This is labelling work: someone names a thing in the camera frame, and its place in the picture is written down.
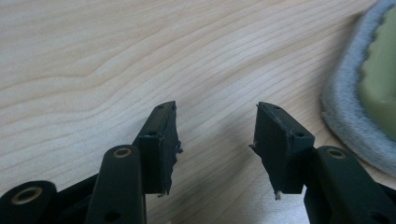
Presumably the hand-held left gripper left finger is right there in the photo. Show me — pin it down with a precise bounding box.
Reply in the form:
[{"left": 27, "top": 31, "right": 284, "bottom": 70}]
[{"left": 132, "top": 100, "right": 184, "bottom": 198}]

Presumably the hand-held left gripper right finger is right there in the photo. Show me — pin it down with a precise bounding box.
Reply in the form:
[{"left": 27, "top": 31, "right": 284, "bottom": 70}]
[{"left": 248, "top": 101, "right": 316, "bottom": 201}]

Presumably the grey-rimmed green cloth pad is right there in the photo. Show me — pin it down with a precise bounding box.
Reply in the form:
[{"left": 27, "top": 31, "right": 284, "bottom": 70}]
[{"left": 320, "top": 0, "right": 396, "bottom": 179}]

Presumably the pale green scalloped pad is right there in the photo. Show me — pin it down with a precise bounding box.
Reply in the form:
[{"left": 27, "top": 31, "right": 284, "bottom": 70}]
[{"left": 357, "top": 3, "right": 396, "bottom": 143}]

